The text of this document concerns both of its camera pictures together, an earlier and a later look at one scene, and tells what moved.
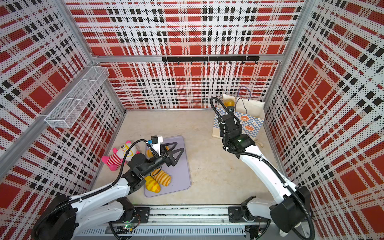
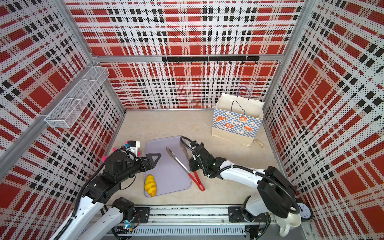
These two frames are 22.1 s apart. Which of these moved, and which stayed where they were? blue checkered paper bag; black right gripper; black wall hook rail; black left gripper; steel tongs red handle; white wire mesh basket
Moved: steel tongs red handle; black right gripper; black left gripper
Stayed: blue checkered paper bag; white wire mesh basket; black wall hook rail
